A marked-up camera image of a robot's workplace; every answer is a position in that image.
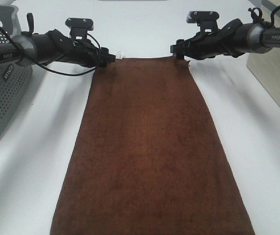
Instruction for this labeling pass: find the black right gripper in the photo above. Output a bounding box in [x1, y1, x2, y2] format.
[170, 19, 243, 60]

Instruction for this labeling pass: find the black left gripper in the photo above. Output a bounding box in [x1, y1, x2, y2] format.
[49, 29, 116, 68]

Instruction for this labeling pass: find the brown towel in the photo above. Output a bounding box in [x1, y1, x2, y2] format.
[50, 57, 254, 235]

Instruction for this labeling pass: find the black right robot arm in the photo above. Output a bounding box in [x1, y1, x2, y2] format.
[170, 5, 280, 60]

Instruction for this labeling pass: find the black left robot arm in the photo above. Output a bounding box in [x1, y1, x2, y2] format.
[0, 13, 116, 72]

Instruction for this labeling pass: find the beige fabric storage box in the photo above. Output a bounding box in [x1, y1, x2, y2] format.
[247, 0, 280, 106]

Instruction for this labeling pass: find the grey perforated plastic basket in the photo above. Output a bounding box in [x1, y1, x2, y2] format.
[0, 4, 32, 136]

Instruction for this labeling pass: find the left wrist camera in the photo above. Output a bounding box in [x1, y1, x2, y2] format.
[65, 18, 93, 40]

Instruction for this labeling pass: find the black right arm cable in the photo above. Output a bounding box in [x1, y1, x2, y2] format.
[248, 2, 280, 27]

